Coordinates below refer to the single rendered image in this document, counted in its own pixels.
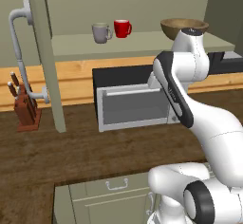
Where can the black and silver microwave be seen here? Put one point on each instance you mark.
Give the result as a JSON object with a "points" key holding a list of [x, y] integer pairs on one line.
{"points": [[133, 107]]}

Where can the brown knife block with knives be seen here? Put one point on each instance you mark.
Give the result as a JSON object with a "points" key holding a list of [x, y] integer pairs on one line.
{"points": [[27, 109]]}

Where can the grey mug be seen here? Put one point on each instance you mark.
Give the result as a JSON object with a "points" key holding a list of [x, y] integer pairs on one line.
{"points": [[101, 33]]}

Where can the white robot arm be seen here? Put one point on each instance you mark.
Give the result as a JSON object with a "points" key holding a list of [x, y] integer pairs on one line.
{"points": [[218, 133]]}

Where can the wooden bowl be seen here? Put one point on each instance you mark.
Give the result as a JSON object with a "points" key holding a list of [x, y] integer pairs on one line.
{"points": [[177, 27]]}

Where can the olive cupboard door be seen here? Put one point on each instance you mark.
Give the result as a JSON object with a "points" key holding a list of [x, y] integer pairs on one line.
{"points": [[110, 210]]}

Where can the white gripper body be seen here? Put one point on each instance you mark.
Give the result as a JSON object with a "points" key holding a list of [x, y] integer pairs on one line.
{"points": [[154, 80]]}

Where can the red mug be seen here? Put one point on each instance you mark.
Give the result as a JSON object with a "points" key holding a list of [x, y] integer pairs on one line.
{"points": [[121, 28]]}

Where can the olive cabinet shelf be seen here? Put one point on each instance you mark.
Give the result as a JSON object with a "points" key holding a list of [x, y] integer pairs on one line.
{"points": [[136, 46]]}

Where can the black appliance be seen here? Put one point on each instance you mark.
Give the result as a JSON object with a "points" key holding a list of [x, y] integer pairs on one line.
{"points": [[228, 65]]}

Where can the olive drawer front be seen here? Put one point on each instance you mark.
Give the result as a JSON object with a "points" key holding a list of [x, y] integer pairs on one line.
{"points": [[95, 186]]}

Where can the dark olive cabinet door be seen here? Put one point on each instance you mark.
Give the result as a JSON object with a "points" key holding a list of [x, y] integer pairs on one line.
{"points": [[226, 15]]}

